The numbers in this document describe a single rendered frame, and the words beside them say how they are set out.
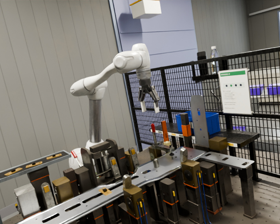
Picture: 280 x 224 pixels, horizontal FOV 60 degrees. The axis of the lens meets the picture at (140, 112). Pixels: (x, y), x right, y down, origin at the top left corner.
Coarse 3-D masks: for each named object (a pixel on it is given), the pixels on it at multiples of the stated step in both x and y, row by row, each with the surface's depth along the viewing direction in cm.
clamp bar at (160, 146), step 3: (153, 144) 158; (159, 144) 156; (162, 144) 155; (156, 147) 155; (159, 147) 153; (162, 147) 150; (165, 147) 149; (168, 147) 148; (171, 147) 145; (165, 150) 148; (168, 150) 146; (171, 150) 145; (174, 150) 146; (171, 153) 146
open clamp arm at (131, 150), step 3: (132, 147) 149; (129, 150) 148; (132, 150) 148; (129, 153) 149; (132, 153) 148; (135, 153) 149; (132, 156) 148; (135, 156) 149; (132, 159) 148; (135, 159) 149; (132, 162) 149; (135, 162) 149; (138, 162) 150; (135, 165) 148; (138, 165) 149
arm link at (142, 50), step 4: (136, 44) 143; (140, 44) 143; (144, 44) 145; (132, 48) 144; (136, 48) 142; (140, 48) 142; (144, 48) 143; (140, 52) 140; (144, 52) 142; (144, 56) 142; (148, 56) 146; (144, 60) 142; (148, 60) 145; (144, 64) 143; (148, 64) 146; (140, 68) 145; (144, 68) 145
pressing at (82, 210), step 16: (160, 160) 148; (176, 160) 144; (144, 176) 131; (160, 176) 128; (96, 192) 123; (112, 192) 120; (48, 208) 115; (64, 208) 113; (80, 208) 110; (96, 208) 110
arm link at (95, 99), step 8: (96, 88) 184; (104, 88) 193; (88, 96) 190; (96, 96) 189; (96, 104) 193; (96, 112) 195; (96, 120) 197; (96, 128) 199; (96, 136) 201; (88, 144) 203
